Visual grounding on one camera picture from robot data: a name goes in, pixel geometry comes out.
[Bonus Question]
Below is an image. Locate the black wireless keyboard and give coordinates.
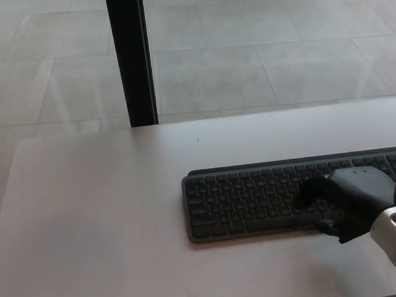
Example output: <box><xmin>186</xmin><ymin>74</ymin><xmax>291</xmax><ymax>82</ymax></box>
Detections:
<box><xmin>179</xmin><ymin>145</ymin><xmax>396</xmax><ymax>244</ymax></box>

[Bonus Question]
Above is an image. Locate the black metal window post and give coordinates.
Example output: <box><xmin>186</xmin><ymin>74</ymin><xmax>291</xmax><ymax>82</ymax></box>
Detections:
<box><xmin>105</xmin><ymin>0</ymin><xmax>160</xmax><ymax>129</ymax></box>

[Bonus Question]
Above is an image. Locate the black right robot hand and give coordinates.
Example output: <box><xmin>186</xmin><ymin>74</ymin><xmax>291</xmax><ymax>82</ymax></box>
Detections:
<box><xmin>291</xmin><ymin>165</ymin><xmax>396</xmax><ymax>247</ymax></box>

